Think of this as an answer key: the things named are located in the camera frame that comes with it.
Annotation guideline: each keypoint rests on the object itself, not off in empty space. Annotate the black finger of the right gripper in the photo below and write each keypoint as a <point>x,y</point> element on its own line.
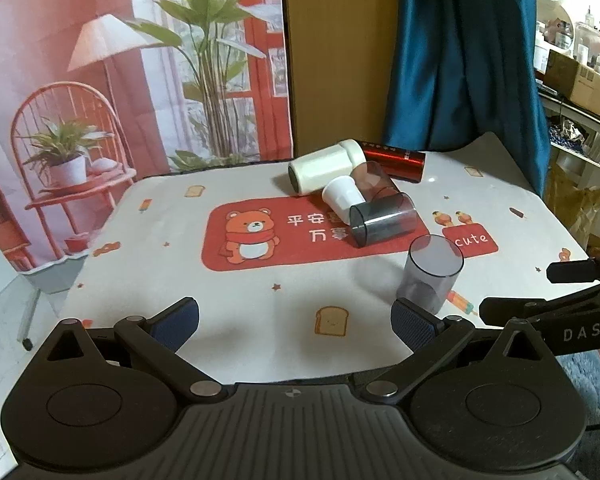
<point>498,311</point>
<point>577,271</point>

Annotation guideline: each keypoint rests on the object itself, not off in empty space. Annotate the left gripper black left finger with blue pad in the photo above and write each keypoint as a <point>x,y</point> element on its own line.
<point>153,343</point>

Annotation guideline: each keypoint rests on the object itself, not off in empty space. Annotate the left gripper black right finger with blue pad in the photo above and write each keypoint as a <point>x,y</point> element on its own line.
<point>434,342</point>

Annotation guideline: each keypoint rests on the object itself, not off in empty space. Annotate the clear purple plastic cup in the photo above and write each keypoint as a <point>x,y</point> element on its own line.
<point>431,269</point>

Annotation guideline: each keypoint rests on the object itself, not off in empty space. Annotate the clear grey plastic cup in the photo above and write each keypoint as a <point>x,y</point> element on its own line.
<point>382,219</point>

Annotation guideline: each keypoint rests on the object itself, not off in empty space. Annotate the clear brown plastic cup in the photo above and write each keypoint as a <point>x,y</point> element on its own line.
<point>372,181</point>

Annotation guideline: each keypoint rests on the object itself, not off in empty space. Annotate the small white paper cup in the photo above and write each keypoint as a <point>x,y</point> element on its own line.
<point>340,194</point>

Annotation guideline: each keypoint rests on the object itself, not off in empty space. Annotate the printed room backdrop cloth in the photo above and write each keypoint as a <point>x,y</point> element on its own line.
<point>97,94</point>

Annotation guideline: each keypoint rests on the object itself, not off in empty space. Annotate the printed bear table mat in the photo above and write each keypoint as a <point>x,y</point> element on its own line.
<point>282,290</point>

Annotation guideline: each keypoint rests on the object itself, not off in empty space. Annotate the red metal bottle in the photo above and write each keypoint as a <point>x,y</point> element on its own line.
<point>397,162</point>

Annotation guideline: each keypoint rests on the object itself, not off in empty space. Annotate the white cluttered shelf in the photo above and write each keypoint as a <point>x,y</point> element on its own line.
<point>567,47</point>

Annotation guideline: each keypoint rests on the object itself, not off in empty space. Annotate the large white bottle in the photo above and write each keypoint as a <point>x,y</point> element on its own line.
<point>312,172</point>

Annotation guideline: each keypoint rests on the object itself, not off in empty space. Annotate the blue curtain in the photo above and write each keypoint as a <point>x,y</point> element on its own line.
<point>465,67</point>

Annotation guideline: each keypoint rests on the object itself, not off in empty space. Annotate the yellow wooden panel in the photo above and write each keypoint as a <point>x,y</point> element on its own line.
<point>340,64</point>

